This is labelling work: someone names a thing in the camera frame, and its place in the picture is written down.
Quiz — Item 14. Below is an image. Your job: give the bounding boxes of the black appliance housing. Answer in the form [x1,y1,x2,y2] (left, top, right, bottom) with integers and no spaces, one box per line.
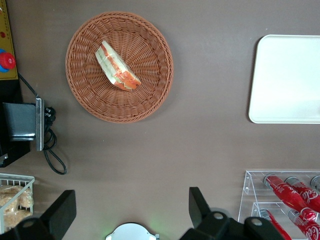
[0,79,32,168]

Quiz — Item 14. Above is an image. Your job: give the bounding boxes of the red emergency stop button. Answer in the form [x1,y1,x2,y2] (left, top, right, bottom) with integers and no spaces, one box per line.
[0,48,16,73]

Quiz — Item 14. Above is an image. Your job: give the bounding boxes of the beige rectangular plastic tray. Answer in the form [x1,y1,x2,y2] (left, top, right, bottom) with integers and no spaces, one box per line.
[248,34,320,125]

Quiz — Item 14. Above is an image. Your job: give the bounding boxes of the grey metal bracket plate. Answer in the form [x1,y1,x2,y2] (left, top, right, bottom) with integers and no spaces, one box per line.
[34,97,46,152]

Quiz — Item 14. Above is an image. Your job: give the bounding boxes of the black power cable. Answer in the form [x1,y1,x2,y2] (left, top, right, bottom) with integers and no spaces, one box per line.
[17,72,68,175]

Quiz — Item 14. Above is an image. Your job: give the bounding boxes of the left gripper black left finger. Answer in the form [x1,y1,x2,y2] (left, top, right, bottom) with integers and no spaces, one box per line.
[37,189,77,240]

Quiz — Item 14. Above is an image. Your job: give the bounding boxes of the white wire basket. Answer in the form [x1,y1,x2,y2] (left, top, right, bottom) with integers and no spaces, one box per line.
[0,173,36,233]

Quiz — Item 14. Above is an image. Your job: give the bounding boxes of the yellow control panel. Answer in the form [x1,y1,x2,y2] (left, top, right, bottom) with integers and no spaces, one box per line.
[0,0,20,81]

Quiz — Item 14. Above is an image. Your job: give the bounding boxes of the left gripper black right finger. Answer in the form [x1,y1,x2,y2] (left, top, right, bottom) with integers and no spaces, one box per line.
[188,186,230,240]

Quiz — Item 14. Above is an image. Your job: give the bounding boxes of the round brown wicker basket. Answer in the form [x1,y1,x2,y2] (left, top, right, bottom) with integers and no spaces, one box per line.
[64,11,175,124]

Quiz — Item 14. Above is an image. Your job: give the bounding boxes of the clear acrylic bottle rack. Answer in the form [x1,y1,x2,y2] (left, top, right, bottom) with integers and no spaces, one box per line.
[237,169,320,240]

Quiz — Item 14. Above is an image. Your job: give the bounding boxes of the triangular ham lettuce sandwich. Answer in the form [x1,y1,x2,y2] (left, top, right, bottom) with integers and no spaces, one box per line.
[94,39,142,92]

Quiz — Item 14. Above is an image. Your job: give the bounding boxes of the black block behind bracket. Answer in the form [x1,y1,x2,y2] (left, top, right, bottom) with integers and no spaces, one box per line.
[2,102,37,142]

